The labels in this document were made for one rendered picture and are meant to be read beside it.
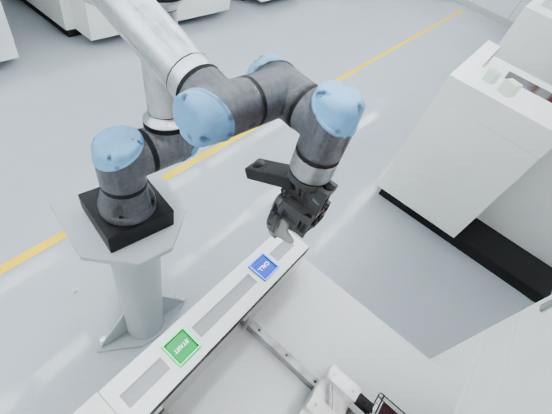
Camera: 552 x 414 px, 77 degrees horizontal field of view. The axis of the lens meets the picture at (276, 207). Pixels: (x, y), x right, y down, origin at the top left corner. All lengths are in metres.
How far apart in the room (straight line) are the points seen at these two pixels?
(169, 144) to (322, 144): 0.50
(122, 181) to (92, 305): 1.06
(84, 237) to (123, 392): 0.48
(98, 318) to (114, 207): 0.95
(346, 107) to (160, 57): 0.26
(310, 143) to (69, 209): 0.81
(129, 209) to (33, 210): 1.34
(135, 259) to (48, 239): 1.15
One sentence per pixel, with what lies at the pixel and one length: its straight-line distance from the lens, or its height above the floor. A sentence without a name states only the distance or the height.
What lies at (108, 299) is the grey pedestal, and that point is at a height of 0.02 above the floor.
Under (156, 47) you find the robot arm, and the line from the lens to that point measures 0.54.
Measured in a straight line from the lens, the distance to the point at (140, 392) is 0.76.
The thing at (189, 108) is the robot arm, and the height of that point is 1.43.
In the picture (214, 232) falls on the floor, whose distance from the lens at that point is 2.08.
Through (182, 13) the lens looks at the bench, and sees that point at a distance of 4.00.
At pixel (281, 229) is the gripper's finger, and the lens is 0.69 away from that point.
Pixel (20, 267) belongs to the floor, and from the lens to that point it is 2.08.
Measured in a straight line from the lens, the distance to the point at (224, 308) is 0.81.
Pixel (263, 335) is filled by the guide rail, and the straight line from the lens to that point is 0.91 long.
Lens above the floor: 1.69
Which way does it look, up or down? 48 degrees down
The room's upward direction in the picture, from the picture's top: 20 degrees clockwise
